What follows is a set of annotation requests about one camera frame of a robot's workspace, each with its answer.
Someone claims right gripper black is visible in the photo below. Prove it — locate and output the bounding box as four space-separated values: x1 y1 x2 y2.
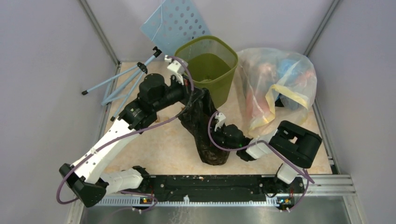
198 123 238 151

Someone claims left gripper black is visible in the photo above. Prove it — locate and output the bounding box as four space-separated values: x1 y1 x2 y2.
153 73 205 112

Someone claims black trash bag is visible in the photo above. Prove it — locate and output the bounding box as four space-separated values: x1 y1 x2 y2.
178 87 229 166

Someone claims green mesh trash bin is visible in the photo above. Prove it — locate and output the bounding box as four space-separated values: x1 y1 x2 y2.
175 35 238 108

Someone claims yellow translucent trash bag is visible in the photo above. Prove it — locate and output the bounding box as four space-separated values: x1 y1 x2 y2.
245 84 317 137

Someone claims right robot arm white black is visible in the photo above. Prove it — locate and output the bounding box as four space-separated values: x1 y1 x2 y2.
208 120 322 192

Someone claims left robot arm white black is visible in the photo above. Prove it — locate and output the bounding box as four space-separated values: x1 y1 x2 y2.
57 73 195 208

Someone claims clear trash bag with waste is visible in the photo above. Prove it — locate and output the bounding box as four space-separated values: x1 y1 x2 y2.
237 48 317 128

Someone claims light blue tripod stand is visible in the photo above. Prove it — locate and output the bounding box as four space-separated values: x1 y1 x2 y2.
81 46 162 121

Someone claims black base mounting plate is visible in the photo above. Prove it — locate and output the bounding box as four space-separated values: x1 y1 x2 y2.
135 175 305 202

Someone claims light blue perforated board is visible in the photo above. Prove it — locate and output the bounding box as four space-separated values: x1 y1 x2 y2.
140 0 211 55

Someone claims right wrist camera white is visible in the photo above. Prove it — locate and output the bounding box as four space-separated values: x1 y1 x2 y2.
214 112 226 132

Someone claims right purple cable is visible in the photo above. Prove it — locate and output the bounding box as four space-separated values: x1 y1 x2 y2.
207 111 315 213

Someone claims purple cable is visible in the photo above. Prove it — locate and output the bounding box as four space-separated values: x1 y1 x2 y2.
207 111 315 213
56 56 196 214

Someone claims grey slotted cable duct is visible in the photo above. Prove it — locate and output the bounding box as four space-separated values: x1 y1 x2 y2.
96 195 280 208

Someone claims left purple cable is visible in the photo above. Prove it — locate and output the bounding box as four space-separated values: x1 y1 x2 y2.
56 56 196 214

